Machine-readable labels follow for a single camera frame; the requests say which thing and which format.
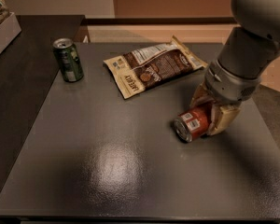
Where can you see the dark side table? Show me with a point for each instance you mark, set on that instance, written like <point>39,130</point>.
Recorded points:
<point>27,70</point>

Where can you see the red coke can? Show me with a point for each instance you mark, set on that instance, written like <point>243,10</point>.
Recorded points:
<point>193,123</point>

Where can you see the green soda can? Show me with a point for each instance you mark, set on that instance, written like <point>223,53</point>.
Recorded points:
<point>65,52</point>

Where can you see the brown chip bag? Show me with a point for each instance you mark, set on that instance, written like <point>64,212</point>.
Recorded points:
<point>143,69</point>

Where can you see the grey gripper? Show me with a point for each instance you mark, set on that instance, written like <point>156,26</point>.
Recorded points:
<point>230,85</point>

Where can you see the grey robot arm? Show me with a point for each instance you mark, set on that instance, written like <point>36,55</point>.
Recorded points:
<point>255,42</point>

